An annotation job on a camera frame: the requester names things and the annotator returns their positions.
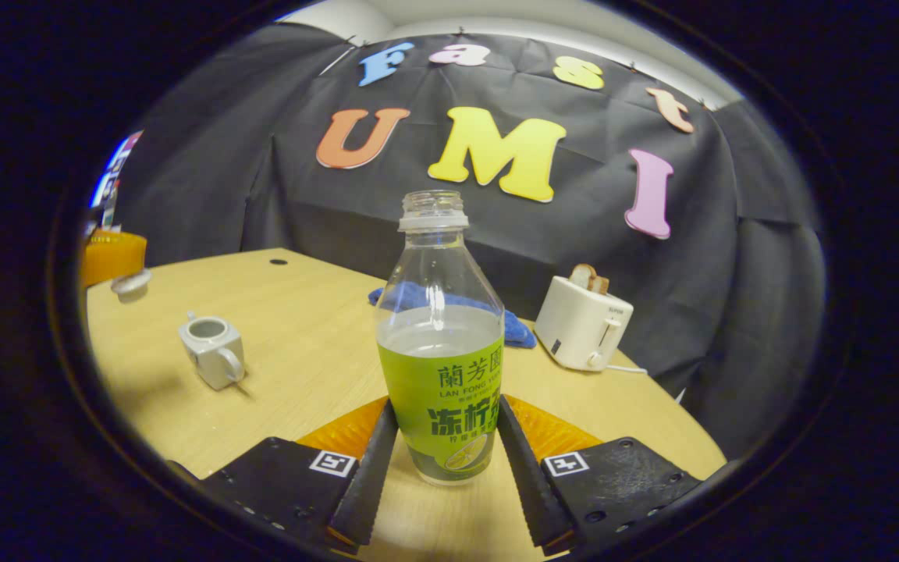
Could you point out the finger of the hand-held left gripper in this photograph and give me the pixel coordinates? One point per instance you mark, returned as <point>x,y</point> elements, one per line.
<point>110,257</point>

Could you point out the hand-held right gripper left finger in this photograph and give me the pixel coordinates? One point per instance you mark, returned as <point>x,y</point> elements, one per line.
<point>371,484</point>

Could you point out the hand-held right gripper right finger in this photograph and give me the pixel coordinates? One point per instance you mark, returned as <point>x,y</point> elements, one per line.
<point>531,484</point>

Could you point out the white teacup lid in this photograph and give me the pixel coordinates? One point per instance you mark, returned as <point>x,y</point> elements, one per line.
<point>131,283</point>

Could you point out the clear green label water bottle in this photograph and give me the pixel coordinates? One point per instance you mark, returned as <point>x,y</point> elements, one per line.
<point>438,351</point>

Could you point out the computer monitor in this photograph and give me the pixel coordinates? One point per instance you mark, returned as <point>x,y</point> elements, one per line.
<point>115,176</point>

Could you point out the blue towel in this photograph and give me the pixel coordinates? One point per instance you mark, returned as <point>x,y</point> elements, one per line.
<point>518,332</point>

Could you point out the white toaster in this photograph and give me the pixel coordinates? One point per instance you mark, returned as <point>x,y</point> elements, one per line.
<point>574,328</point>

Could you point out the toast bread slice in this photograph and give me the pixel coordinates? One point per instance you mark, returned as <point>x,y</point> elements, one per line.
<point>602,285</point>
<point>582,277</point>

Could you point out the black backdrop cloth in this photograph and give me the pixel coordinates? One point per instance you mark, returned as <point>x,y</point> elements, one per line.
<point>574,234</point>

